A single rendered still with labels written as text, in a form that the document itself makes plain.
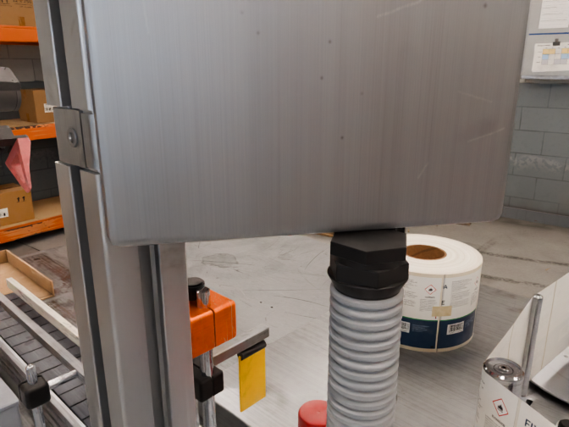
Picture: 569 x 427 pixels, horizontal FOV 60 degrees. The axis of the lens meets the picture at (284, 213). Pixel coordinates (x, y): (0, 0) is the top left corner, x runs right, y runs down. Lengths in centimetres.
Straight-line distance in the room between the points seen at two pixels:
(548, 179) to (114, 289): 468
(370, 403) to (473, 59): 15
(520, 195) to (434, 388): 416
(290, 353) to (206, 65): 73
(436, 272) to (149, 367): 63
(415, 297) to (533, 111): 402
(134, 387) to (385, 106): 19
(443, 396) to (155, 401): 58
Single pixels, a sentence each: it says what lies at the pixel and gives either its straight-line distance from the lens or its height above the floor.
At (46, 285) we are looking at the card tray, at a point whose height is 85.
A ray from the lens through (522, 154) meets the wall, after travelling 485.
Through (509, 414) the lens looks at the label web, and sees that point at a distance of 54.
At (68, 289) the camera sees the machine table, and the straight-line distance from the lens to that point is 132.
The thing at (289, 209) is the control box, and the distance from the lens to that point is 20.
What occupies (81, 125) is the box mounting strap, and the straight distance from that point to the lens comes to 24.
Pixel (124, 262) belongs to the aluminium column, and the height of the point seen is 126.
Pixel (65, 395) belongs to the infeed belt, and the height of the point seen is 88.
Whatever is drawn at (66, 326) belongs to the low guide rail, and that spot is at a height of 92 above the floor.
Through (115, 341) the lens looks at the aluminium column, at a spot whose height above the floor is 122.
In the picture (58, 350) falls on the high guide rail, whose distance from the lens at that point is 80.
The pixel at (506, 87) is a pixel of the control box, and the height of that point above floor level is 134.
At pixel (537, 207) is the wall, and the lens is 491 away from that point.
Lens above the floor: 135
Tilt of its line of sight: 17 degrees down
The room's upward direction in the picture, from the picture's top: straight up
